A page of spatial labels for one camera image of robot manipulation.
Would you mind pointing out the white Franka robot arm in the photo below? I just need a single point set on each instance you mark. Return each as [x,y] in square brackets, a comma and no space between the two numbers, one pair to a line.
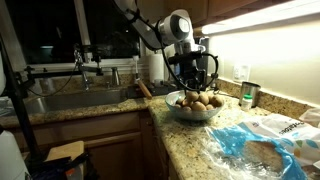
[173,28]

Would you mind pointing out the wooden base cabinet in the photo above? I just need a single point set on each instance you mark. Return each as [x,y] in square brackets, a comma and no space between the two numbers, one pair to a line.
[113,156]

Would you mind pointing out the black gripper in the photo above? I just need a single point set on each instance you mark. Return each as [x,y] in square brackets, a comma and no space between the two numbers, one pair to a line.
[192,69]

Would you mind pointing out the steel soap dispenser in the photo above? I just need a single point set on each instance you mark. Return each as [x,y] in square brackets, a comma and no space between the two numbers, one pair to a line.
[115,78]

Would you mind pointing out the steel cup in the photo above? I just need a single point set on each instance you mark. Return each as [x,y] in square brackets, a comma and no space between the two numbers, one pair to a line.
[251,91]

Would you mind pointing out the white wall outlet plate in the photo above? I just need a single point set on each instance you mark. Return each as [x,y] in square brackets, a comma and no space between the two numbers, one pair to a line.
[240,72]

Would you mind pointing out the small white bottle green cap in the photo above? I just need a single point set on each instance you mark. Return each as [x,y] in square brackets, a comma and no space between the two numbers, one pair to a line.
[246,103]

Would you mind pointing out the cardboard box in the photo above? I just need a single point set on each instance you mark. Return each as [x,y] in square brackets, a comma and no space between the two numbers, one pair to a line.
[63,150]

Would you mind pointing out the dark window with white frame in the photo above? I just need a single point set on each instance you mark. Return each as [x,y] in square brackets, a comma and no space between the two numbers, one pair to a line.
[81,26]

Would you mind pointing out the black dish mat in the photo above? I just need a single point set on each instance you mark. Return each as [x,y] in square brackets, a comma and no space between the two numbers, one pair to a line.
[160,90]

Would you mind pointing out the black stand pole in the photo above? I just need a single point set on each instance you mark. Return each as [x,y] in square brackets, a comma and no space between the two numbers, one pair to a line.
[18,106]

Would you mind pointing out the dark countertop appliance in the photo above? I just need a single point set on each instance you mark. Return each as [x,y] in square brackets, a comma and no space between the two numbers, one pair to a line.
[204,50]

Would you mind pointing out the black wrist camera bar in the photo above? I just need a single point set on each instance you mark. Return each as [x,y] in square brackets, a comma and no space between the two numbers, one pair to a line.
[183,58]

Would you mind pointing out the glass bowl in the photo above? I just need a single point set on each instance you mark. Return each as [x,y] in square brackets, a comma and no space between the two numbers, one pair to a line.
[186,115]

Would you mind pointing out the wooden rolling pin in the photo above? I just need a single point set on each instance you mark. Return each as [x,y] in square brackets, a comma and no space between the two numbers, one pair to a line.
[144,89]

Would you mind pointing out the white paper towel roll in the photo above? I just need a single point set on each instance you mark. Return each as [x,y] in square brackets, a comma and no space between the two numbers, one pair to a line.
[156,68]

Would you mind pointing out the white plastic bag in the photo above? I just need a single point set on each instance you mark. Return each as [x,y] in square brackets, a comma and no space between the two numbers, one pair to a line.
[311,118]

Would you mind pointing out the silver faucet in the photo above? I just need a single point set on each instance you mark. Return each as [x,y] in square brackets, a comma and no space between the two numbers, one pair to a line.
[85,81]

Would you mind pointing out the under-cabinet strip light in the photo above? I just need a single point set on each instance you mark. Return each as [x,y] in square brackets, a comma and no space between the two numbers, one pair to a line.
[266,16]

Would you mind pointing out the steel kitchen sink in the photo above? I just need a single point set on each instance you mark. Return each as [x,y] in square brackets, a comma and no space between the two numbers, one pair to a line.
[76,100]

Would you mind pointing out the white dish brush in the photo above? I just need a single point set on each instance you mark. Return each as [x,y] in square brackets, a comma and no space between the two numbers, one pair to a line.
[136,60]

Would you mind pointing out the blue clear plastic potato bag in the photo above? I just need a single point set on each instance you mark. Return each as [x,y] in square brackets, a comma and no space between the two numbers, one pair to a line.
[226,136]

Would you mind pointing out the black orange tool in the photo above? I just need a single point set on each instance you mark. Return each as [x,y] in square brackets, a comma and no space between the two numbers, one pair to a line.
[50,170]

